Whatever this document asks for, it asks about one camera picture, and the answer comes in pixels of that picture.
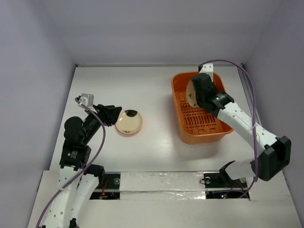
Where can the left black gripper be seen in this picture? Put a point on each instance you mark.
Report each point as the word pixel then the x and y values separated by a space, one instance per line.
pixel 109 113

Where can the beige patterned plate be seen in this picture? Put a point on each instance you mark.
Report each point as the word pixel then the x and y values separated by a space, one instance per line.
pixel 129 122

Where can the red plate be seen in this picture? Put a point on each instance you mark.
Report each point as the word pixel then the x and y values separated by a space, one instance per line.
pixel 123 135

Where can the blue white patterned plate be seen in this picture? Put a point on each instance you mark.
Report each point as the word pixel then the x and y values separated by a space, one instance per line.
pixel 191 93

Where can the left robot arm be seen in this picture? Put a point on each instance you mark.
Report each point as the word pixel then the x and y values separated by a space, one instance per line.
pixel 78 176

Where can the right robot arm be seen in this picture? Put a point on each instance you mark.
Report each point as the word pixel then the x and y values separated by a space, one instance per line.
pixel 271 153

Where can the orange plastic dish rack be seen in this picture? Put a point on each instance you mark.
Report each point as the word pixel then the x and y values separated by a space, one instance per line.
pixel 194 124

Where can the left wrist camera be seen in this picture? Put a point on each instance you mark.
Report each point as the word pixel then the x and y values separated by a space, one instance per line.
pixel 85 99

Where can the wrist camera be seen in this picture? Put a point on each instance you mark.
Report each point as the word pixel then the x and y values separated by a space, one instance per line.
pixel 85 99
pixel 207 69

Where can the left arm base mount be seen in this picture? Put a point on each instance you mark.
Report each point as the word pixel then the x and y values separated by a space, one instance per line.
pixel 109 190

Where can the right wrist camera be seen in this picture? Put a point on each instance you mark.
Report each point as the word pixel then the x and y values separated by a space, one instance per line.
pixel 207 69

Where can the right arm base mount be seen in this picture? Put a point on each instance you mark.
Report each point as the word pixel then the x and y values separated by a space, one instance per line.
pixel 218 188

